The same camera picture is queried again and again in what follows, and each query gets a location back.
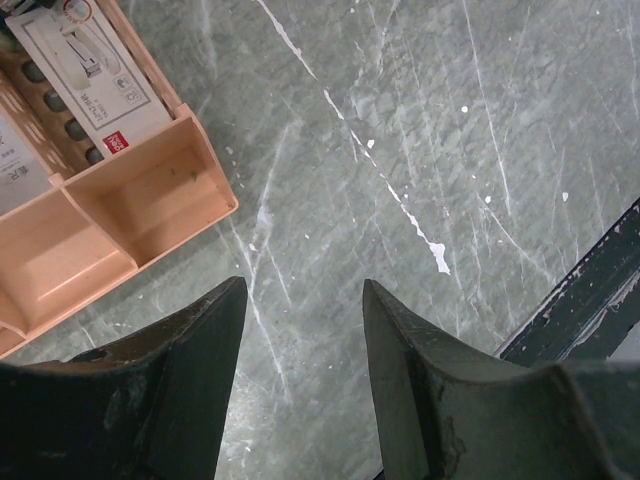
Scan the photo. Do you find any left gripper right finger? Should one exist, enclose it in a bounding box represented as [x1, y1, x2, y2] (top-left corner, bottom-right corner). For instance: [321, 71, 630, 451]
[363, 280, 639, 479]

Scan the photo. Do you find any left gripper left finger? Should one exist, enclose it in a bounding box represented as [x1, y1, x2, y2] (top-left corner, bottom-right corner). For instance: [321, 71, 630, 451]
[1, 276, 248, 479]

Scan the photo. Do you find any peach plastic file organizer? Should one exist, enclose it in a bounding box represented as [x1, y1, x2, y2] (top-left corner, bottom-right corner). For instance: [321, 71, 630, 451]
[1, 1, 238, 355]

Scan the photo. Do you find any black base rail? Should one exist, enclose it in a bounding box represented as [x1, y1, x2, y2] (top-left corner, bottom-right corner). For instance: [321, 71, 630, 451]
[496, 202, 639, 368]

